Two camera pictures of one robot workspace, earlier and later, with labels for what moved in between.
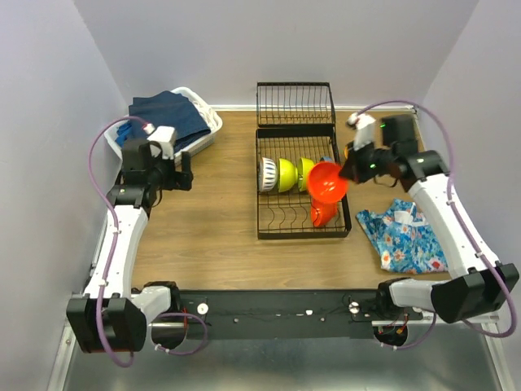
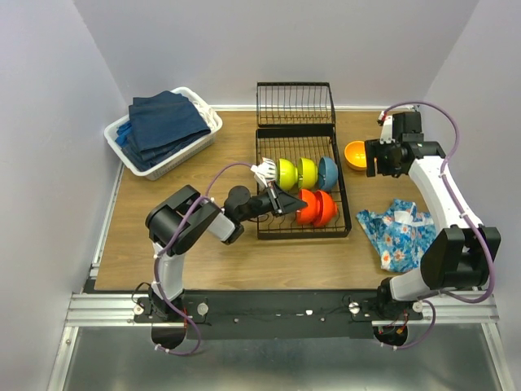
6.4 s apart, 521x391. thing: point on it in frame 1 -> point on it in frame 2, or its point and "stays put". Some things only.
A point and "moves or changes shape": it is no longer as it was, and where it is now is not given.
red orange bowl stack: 326,187 -> 319,208
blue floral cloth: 404,240 stays put
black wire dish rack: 298,165 stays put
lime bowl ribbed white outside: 267,174 moves or changes shape
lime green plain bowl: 304,167 stays put
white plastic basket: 212,120 stays put
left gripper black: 179,179 -> 282,203
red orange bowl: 322,213 stays put
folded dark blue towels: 164,109 stays put
